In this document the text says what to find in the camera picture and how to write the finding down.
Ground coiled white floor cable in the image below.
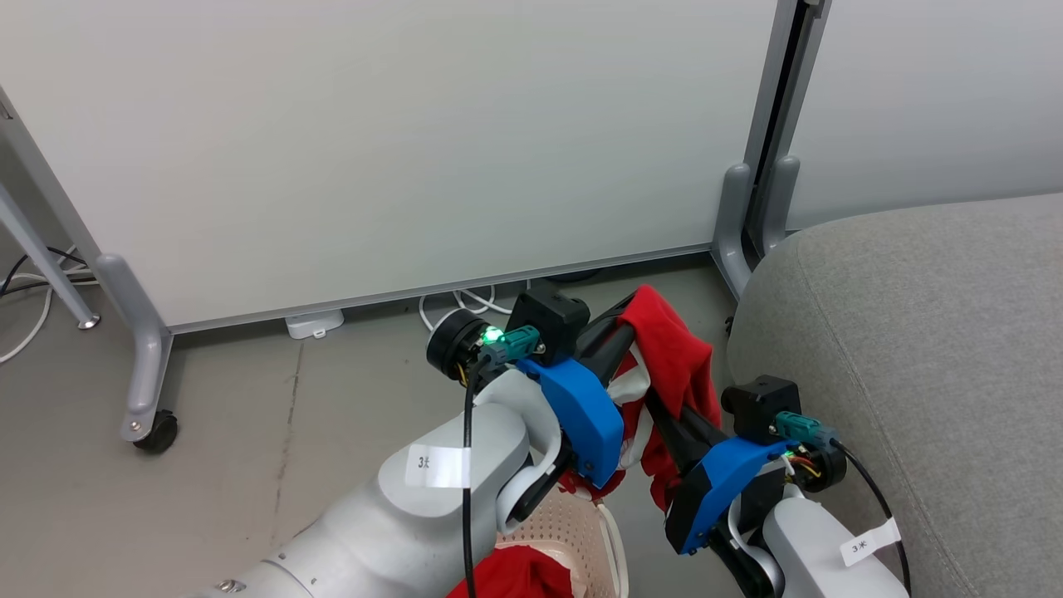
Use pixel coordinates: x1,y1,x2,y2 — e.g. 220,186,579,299
418,285,516,333

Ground red and white clothing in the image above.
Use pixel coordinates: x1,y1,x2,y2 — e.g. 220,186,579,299
448,285,723,598

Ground white left cable label tag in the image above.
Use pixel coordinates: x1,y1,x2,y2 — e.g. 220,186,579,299
404,445,471,489

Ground white right cable label tag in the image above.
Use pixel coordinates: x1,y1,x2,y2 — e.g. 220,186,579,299
840,518,902,568

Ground grey fabric sofa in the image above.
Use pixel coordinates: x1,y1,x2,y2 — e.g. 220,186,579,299
727,193,1063,598

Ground grey metal table leg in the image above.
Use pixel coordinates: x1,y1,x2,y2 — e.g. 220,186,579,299
0,183,102,331

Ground black floor cable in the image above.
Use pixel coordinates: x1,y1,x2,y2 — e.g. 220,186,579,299
0,247,88,297

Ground grey partition foot with caster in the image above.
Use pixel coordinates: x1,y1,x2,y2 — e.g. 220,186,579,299
94,253,179,445

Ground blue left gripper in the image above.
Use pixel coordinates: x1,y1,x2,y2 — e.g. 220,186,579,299
538,295,640,491

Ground white cable label tag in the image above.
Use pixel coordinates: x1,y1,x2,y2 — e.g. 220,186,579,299
840,518,902,568
404,445,471,489

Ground cream perforated laundry basket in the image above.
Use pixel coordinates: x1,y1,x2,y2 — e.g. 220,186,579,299
497,490,629,598

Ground black caster wheel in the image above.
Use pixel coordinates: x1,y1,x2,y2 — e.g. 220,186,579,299
133,409,179,454

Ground small white adapter box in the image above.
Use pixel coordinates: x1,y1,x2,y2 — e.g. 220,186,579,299
285,309,345,340

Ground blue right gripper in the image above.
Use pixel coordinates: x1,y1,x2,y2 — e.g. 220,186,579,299
646,389,791,556

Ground narrow white partition panel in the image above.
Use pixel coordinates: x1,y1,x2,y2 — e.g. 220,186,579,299
785,0,1063,232

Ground long white floor cable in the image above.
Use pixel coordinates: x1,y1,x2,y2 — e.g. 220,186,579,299
0,245,84,366

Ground large white partition panel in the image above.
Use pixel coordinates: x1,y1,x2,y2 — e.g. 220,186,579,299
0,0,781,333

